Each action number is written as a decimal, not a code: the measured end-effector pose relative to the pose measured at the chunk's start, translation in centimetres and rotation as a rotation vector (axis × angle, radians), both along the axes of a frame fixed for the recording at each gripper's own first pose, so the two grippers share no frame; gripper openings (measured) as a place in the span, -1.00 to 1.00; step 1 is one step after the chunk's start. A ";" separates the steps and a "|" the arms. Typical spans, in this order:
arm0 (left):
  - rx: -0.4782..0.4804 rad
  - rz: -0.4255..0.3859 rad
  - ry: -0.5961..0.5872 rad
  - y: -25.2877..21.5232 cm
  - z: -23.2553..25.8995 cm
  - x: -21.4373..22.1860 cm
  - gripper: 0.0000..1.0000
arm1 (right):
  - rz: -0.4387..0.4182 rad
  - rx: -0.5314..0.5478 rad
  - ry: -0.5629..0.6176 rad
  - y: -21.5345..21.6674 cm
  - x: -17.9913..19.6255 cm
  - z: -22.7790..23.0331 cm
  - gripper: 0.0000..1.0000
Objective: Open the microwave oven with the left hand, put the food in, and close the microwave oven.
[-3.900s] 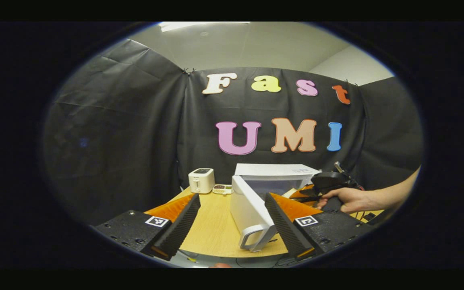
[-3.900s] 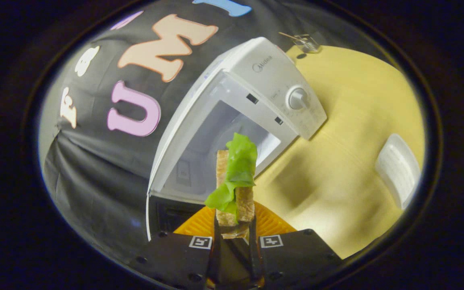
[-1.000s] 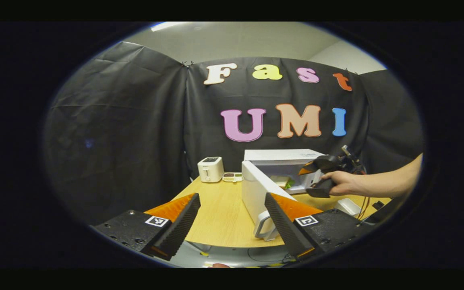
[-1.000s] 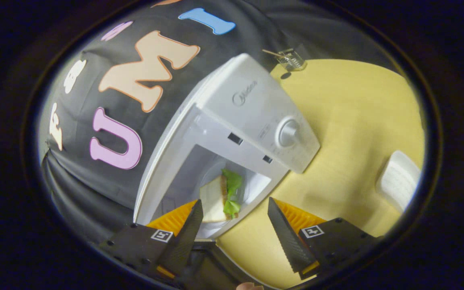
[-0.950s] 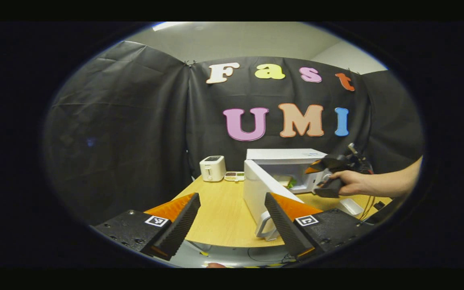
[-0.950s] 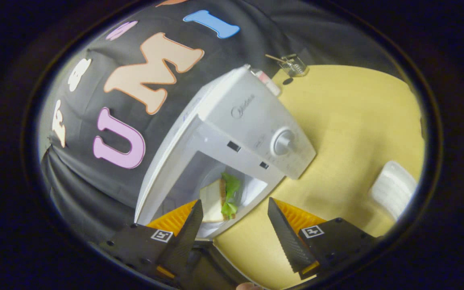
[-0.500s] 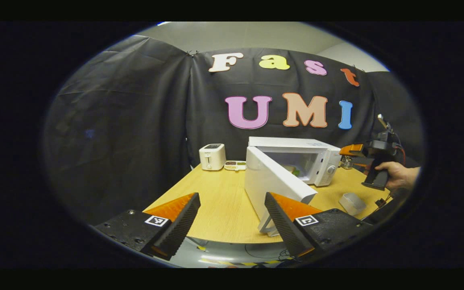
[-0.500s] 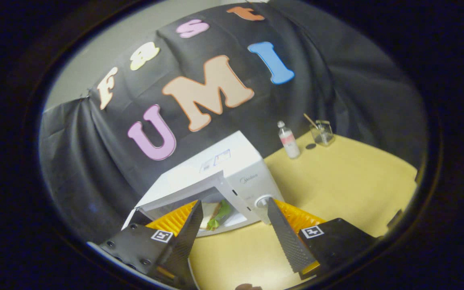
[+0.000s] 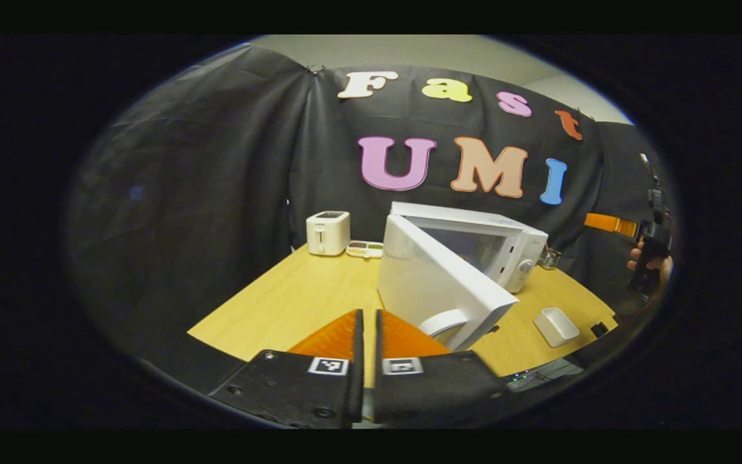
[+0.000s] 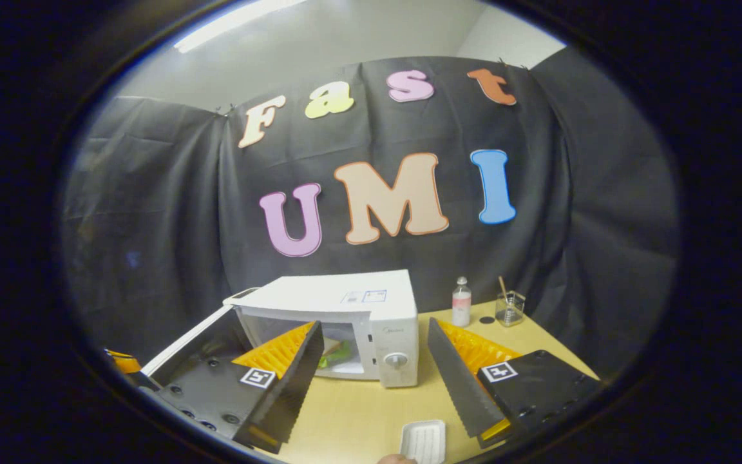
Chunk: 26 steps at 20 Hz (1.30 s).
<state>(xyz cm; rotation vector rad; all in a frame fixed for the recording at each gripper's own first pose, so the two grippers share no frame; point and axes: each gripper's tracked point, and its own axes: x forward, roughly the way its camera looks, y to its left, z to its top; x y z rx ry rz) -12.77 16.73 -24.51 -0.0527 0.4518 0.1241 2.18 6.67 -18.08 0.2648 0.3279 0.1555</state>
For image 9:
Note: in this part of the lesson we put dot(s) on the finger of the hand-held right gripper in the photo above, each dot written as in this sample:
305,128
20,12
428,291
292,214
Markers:
609,224

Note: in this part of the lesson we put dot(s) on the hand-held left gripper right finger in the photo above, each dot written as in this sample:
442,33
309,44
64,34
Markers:
379,348

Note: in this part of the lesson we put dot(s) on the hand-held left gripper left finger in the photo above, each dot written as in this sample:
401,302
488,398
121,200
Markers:
358,361

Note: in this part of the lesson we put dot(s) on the white microwave oven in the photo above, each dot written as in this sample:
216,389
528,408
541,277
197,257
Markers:
435,283

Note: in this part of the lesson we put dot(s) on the small glass cup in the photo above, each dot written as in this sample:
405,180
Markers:
549,259

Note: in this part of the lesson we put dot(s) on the small black block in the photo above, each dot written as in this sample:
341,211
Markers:
600,329

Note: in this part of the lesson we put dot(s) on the small white tray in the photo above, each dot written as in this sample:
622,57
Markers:
364,249

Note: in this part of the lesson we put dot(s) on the white rectangular dish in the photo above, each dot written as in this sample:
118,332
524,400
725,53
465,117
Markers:
556,327

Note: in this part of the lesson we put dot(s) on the white toaster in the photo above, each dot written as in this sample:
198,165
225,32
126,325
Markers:
327,233

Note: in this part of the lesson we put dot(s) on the grey device with lights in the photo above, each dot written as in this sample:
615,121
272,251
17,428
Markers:
548,374

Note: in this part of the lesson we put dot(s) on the black backdrop cloth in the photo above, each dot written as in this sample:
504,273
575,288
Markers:
184,193

